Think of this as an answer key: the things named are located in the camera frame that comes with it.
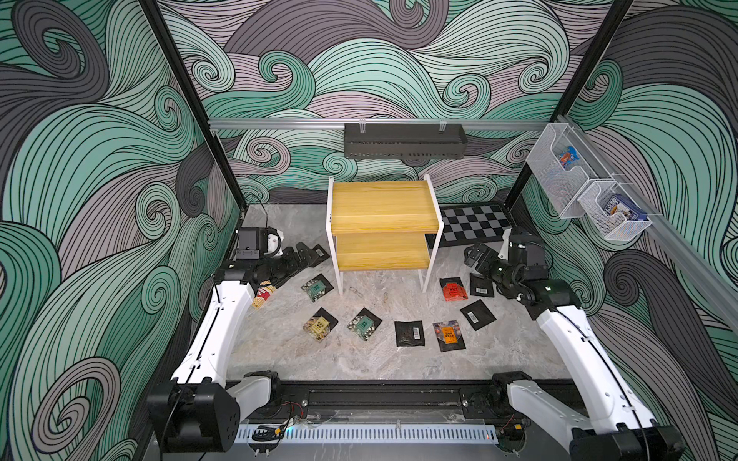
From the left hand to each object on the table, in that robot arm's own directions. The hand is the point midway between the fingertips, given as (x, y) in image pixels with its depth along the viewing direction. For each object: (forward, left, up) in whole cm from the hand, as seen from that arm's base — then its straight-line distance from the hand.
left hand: (305, 257), depth 77 cm
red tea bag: (+2, -47, -21) cm, 51 cm away
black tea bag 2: (+3, -56, -21) cm, 59 cm away
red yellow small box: (-1, +17, -20) cm, 27 cm away
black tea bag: (-7, -53, -22) cm, 58 cm away
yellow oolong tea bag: (-10, -3, -22) cm, 25 cm away
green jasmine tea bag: (+2, -1, -21) cm, 22 cm away
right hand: (0, -48, +1) cm, 48 cm away
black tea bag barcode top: (-13, -30, -22) cm, 40 cm away
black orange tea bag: (-14, -42, -22) cm, 50 cm away
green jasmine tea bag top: (-10, -17, -22) cm, 29 cm away
